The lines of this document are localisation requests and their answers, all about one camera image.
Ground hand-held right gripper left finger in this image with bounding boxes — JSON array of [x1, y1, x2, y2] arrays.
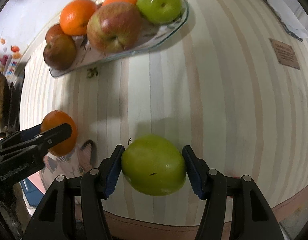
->
[[22, 144, 126, 240]]

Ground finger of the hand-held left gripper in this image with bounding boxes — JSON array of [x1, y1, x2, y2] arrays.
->
[[4, 124, 44, 143], [0, 123, 72, 183]]

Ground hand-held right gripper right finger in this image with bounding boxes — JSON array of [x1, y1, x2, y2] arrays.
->
[[182, 145, 287, 240]]

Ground large orange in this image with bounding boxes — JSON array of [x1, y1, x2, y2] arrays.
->
[[41, 110, 78, 157]]

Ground green apple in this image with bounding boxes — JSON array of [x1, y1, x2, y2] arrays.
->
[[121, 134, 187, 197], [136, 0, 183, 25]]

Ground brown apple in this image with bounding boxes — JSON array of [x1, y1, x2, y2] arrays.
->
[[43, 34, 77, 71]]

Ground small reddish brown fruit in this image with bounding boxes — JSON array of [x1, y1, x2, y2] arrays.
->
[[45, 24, 66, 43]]

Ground red yellow apple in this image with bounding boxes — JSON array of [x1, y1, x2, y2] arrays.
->
[[86, 1, 142, 54]]

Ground oval patterned glass plate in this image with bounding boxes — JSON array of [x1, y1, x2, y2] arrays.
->
[[49, 0, 190, 78]]

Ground blue kitchen cabinet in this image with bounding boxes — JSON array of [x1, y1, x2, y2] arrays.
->
[[21, 177, 45, 208]]

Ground small green fruit calyx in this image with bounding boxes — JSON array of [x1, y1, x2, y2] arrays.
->
[[86, 67, 99, 79]]

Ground brown mat label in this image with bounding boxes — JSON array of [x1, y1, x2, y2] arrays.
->
[[269, 38, 301, 71]]

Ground white folded cloth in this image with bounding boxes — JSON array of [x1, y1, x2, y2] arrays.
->
[[256, 0, 308, 41]]

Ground colourful wall sticker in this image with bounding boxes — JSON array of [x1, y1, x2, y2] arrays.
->
[[0, 36, 21, 77]]

